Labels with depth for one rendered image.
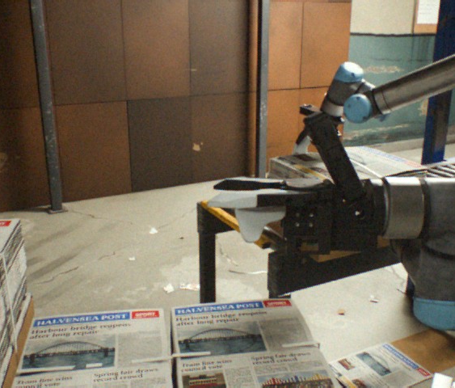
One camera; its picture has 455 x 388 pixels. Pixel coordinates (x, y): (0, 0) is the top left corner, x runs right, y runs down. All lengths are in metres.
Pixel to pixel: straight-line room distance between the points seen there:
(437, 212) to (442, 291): 0.11
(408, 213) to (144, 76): 4.01
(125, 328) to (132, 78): 3.52
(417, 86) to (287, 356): 0.73
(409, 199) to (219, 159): 4.35
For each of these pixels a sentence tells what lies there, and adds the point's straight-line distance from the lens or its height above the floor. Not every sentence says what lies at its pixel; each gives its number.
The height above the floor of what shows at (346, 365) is 0.01.
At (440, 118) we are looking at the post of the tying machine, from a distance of 2.81.
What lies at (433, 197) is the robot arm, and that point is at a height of 1.24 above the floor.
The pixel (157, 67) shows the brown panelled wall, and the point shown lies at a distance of 4.58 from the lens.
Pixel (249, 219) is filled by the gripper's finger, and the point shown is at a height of 1.22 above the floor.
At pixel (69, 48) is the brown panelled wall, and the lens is 4.38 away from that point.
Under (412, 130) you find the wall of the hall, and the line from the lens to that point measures 6.52.
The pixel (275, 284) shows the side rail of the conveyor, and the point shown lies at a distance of 1.53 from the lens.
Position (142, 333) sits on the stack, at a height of 0.83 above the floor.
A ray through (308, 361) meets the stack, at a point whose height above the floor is 0.83.
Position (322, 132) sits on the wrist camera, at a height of 1.31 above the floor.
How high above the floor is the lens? 1.43
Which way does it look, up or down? 18 degrees down
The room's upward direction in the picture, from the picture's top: straight up
